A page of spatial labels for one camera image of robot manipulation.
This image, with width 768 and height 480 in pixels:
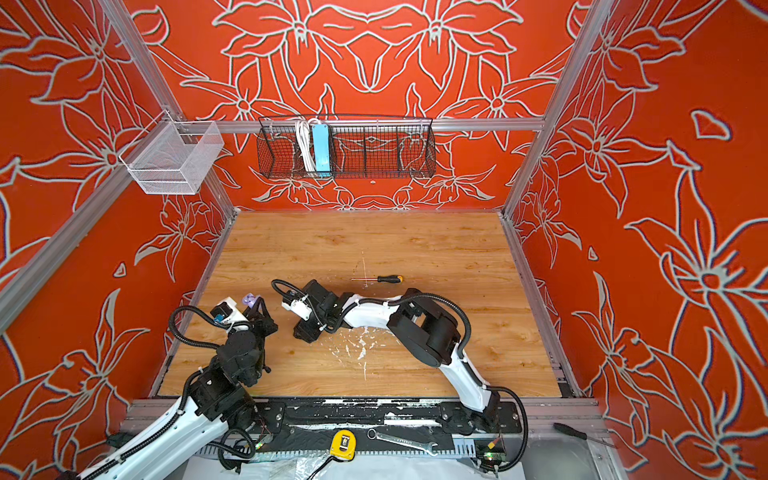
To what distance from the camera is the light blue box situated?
900mm

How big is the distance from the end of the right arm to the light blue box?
368mm

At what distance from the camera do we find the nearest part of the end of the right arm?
0.69m
